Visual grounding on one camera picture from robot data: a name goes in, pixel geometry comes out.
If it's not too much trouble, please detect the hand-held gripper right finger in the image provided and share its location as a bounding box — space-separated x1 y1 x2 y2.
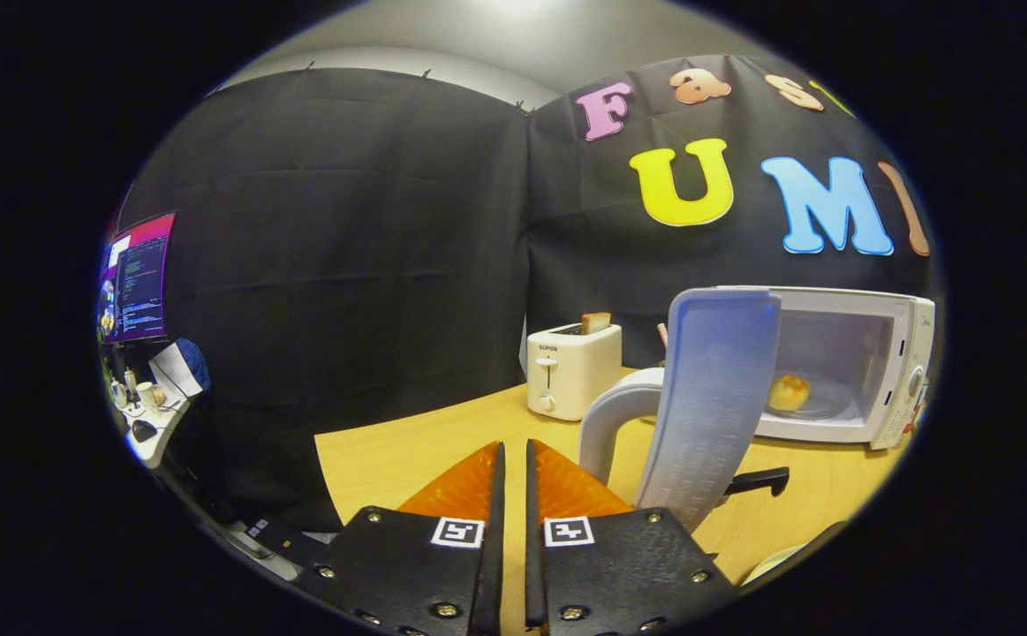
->
526 439 739 636

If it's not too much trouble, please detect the black handle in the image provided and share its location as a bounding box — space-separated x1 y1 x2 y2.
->
725 467 790 497

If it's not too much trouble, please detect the computer monitor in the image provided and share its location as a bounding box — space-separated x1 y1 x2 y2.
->
98 210 177 344

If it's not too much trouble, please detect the white microwave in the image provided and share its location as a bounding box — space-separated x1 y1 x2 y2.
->
578 284 936 535

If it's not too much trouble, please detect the cream cherry print tray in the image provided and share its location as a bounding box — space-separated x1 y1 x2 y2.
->
740 543 810 586

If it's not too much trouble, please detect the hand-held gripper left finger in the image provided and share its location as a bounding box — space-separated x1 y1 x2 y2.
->
292 442 507 636

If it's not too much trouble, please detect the round bread bun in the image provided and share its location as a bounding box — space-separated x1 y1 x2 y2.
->
767 374 812 413

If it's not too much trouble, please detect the white toaster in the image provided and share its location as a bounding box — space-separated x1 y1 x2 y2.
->
526 323 623 422

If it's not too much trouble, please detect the blue and white object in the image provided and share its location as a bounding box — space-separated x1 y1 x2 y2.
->
149 338 212 398

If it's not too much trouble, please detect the white side desk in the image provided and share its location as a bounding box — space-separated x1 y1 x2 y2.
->
107 371 192 469

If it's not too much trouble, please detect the black backdrop cloth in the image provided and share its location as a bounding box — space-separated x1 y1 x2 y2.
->
116 55 938 531

